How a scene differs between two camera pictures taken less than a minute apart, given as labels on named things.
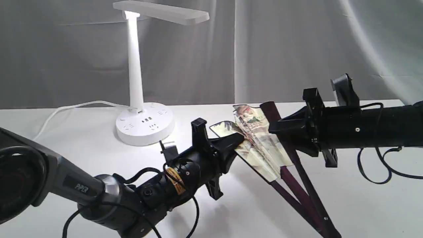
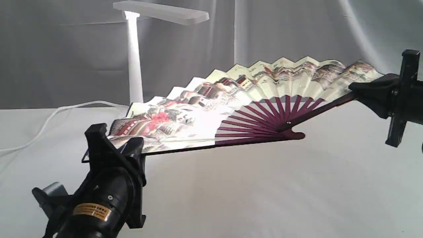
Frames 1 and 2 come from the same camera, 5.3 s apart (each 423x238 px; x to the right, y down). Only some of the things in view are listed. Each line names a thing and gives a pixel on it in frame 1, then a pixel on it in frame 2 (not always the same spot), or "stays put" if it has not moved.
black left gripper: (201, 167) -> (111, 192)
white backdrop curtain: (63, 54) stays put
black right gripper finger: (305, 142) -> (382, 106)
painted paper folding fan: (270, 155) -> (265, 101)
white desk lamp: (146, 124) stays put
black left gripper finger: (299, 122) -> (385, 87)
